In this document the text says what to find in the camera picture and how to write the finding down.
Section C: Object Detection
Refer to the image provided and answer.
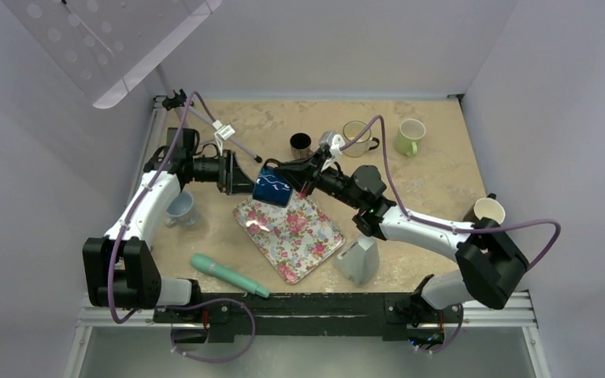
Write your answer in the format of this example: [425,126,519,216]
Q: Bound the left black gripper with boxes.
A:
[193,149,262,195]

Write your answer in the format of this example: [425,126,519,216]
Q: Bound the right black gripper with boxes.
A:
[276,147,363,209]

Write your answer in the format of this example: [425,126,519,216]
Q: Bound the dark blue mug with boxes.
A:
[252,159,293,208]

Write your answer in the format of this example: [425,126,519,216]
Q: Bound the brown small mug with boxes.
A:
[289,132,314,160]

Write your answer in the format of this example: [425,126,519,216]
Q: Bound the grey mug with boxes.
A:
[165,191,200,228]

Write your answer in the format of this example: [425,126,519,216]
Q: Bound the cream mug black handle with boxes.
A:
[342,120,380,158]

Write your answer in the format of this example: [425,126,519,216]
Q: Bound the light green mug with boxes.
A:
[395,119,426,157]

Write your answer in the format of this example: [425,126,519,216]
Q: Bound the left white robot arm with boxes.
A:
[82,128,254,322]

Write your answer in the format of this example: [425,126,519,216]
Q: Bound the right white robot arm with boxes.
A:
[265,152,529,323]

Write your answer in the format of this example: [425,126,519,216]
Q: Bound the floral tray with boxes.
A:
[232,194,345,284]

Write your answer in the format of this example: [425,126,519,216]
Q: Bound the teal cylindrical bottle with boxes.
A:
[191,254,270,298]

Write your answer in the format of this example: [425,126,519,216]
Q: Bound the silver tripod stand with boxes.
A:
[156,89,263,163]

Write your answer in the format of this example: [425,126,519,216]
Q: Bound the silver wedge box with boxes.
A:
[332,235,380,287]

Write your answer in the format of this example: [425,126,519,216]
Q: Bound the perforated clear panel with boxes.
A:
[4,0,221,109]

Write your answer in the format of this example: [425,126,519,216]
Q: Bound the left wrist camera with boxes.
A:
[212,120,235,154]

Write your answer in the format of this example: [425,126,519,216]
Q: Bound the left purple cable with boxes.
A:
[106,91,257,364]

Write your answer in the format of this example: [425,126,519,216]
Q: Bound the purple cable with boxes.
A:
[106,91,257,364]
[339,115,562,356]

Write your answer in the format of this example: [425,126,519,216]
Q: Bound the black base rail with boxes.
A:
[153,292,462,346]

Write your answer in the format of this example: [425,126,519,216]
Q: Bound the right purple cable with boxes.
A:
[339,115,562,356]

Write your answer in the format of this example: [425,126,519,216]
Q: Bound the aluminium frame rail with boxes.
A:
[62,291,551,377]

